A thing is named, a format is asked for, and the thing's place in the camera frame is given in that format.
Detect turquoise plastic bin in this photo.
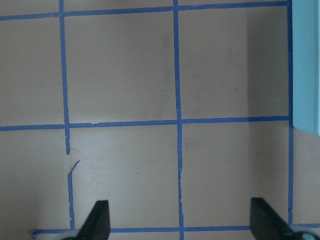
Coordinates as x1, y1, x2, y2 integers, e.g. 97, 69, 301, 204
292, 0, 320, 137

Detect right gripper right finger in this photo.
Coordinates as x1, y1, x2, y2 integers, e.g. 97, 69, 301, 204
250, 197, 297, 240

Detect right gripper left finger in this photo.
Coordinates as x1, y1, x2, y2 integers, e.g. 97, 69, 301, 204
76, 200, 111, 240

